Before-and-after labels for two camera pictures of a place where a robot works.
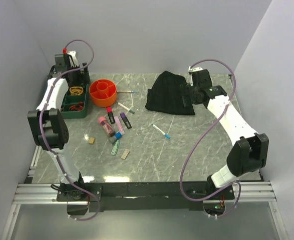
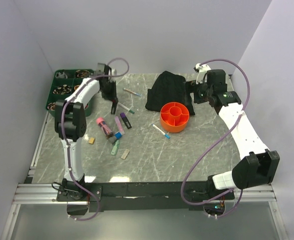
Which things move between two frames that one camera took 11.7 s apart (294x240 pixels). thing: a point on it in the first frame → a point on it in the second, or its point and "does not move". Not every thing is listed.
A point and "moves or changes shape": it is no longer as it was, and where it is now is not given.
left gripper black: x=83 y=79 → x=112 y=96
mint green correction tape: x=115 y=148 does not move
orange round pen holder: x=103 y=92 moves or changes shape
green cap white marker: x=129 y=110 does not move
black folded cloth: x=166 y=95 does not move
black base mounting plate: x=144 y=196 does not move
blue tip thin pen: x=126 y=91 moves or changes shape
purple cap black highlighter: x=126 y=120 does not move
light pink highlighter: x=119 y=125 does not move
